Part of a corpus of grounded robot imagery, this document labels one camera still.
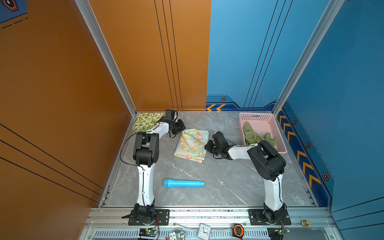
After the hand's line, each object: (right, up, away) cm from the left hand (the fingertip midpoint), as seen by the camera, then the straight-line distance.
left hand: (186, 125), depth 106 cm
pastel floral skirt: (+5, -13, -10) cm, 17 cm away
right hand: (+11, -14, -6) cm, 19 cm away
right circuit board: (+46, -52, -36) cm, 78 cm away
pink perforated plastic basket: (+59, +2, +10) cm, 60 cm away
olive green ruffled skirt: (+44, -8, -10) cm, 45 cm away
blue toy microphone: (-6, -32, -24) cm, 41 cm away
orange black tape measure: (+26, -48, -39) cm, 67 cm away
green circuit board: (-16, -51, -36) cm, 64 cm away
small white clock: (+11, -49, -38) cm, 63 cm away
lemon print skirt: (-31, +4, +5) cm, 31 cm away
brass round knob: (+59, -46, -36) cm, 83 cm away
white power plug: (-1, -46, -43) cm, 63 cm away
